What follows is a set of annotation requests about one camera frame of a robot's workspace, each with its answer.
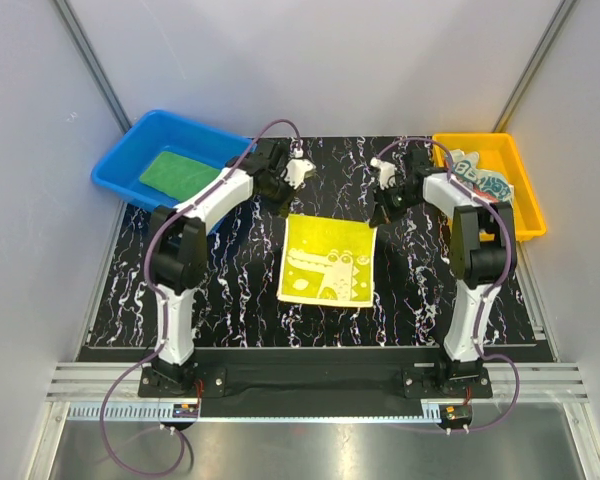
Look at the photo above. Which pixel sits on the teal patterned cloth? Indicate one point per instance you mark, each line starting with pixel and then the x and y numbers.
pixel 489 184

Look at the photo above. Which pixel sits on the yellow plastic bin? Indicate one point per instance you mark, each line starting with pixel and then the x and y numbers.
pixel 498 152

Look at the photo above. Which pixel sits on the right power connector block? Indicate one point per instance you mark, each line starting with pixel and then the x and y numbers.
pixel 457 414

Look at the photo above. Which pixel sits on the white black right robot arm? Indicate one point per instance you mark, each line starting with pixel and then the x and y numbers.
pixel 481 254

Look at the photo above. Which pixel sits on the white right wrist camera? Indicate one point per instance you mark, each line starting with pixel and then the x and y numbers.
pixel 385 172

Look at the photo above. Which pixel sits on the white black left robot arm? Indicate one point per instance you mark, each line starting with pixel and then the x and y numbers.
pixel 176 259

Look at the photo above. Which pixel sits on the green microfiber towel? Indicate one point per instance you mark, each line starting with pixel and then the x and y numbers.
pixel 177 176

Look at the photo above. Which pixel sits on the left power connector block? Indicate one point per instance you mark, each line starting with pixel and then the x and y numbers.
pixel 185 411

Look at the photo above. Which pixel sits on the aluminium frame rail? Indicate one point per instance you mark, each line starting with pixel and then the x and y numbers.
pixel 106 384

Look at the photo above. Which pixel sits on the blue plastic bin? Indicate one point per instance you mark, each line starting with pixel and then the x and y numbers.
pixel 157 131

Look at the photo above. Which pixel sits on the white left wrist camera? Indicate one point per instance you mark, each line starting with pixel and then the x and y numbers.
pixel 298 169

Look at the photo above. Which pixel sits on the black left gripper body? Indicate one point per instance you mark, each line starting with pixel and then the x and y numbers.
pixel 276 191

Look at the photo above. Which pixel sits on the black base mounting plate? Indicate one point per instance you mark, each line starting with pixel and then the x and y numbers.
pixel 310 383

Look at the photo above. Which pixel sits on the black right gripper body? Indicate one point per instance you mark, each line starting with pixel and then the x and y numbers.
pixel 395 200

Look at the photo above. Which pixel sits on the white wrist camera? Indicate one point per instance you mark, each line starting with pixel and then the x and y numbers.
pixel 385 172
pixel 298 169

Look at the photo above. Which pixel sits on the power connector block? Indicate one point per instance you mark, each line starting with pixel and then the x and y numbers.
pixel 185 411
pixel 457 414

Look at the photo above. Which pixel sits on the yellow cloth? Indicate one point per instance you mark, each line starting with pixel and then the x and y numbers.
pixel 327 262

